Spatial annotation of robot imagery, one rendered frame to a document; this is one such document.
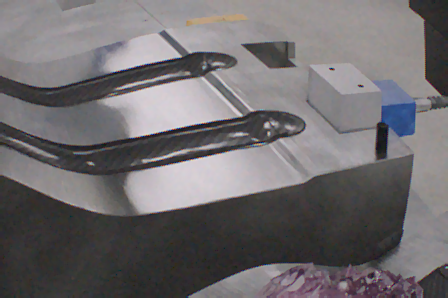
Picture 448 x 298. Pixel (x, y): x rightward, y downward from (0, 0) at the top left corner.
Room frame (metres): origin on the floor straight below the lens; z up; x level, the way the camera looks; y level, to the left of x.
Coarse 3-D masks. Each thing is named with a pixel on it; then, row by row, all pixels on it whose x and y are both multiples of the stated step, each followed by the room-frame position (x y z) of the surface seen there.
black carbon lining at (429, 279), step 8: (432, 272) 0.50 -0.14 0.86; (440, 272) 0.51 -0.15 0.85; (424, 280) 0.50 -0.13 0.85; (432, 280) 0.50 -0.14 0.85; (440, 280) 0.50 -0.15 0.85; (424, 288) 0.49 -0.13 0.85; (432, 288) 0.49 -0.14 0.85; (440, 288) 0.49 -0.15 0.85; (424, 296) 0.48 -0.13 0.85; (432, 296) 0.48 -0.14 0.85; (440, 296) 0.48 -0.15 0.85
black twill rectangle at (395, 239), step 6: (396, 234) 0.54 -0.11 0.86; (402, 234) 0.55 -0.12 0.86; (384, 240) 0.54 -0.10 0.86; (390, 240) 0.54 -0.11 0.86; (396, 240) 0.55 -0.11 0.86; (378, 246) 0.53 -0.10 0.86; (384, 246) 0.54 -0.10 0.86; (390, 246) 0.54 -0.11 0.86; (372, 252) 0.53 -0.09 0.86; (378, 252) 0.53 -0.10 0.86; (384, 252) 0.54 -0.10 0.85; (372, 258) 0.53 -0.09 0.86
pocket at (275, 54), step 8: (248, 48) 0.78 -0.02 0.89; (256, 48) 0.79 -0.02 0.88; (264, 48) 0.79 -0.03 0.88; (272, 48) 0.79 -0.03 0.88; (280, 48) 0.80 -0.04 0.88; (288, 48) 0.79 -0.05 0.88; (256, 56) 0.79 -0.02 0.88; (264, 56) 0.79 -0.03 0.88; (272, 56) 0.79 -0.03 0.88; (280, 56) 0.80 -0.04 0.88; (288, 56) 0.79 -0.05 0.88; (264, 64) 0.79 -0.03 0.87; (272, 64) 0.79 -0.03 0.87; (280, 64) 0.80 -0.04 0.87; (288, 64) 0.79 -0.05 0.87; (296, 64) 0.78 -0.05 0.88
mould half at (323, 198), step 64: (0, 64) 0.73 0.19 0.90; (64, 64) 0.77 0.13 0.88; (128, 64) 0.75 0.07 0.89; (256, 64) 0.74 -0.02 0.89; (320, 64) 0.75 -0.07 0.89; (64, 128) 0.64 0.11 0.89; (128, 128) 0.64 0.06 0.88; (320, 128) 0.64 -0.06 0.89; (0, 192) 0.50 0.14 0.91; (64, 192) 0.53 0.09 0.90; (128, 192) 0.56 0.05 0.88; (192, 192) 0.57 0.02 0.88; (256, 192) 0.57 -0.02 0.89; (320, 192) 0.58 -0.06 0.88; (384, 192) 0.60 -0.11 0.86; (0, 256) 0.50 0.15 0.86; (64, 256) 0.52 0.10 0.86; (128, 256) 0.53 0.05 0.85; (192, 256) 0.55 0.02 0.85; (256, 256) 0.57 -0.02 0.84; (320, 256) 0.58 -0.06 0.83
